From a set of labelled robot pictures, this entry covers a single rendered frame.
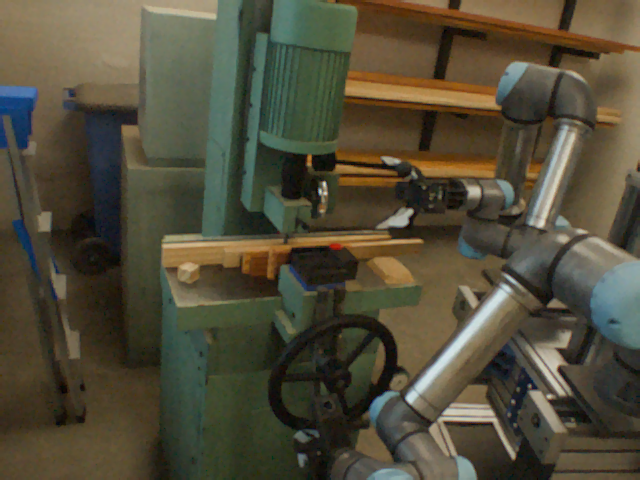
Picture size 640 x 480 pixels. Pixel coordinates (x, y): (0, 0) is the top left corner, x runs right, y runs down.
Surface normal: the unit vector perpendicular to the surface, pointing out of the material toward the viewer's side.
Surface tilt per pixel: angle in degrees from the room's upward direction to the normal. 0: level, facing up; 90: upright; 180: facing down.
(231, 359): 90
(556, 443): 90
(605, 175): 90
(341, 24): 90
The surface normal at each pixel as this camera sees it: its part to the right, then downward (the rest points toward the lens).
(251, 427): 0.40, 0.41
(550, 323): 0.10, 0.41
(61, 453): 0.14, -0.91
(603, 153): -0.93, 0.02
